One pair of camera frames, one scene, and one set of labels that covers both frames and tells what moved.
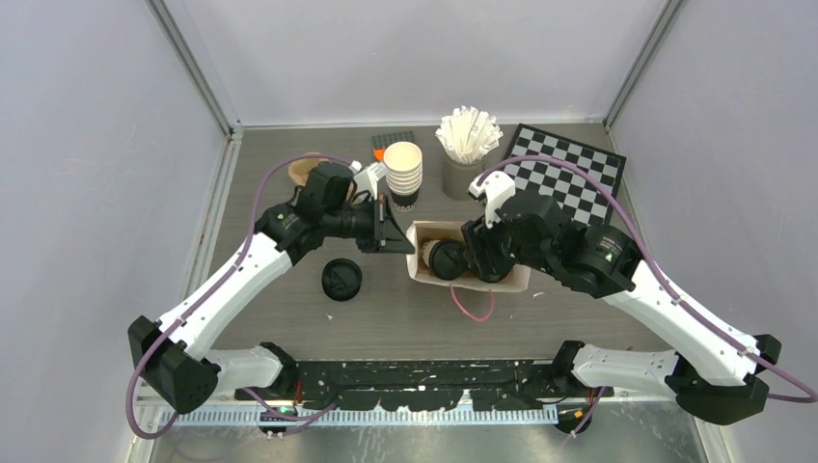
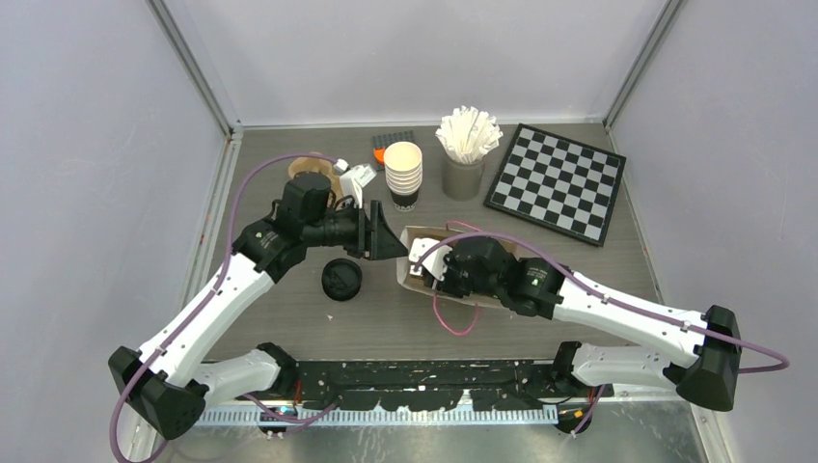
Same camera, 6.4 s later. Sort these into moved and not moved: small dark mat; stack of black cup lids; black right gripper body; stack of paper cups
Moved: black right gripper body
Not moved: stack of black cup lids; stack of paper cups; small dark mat
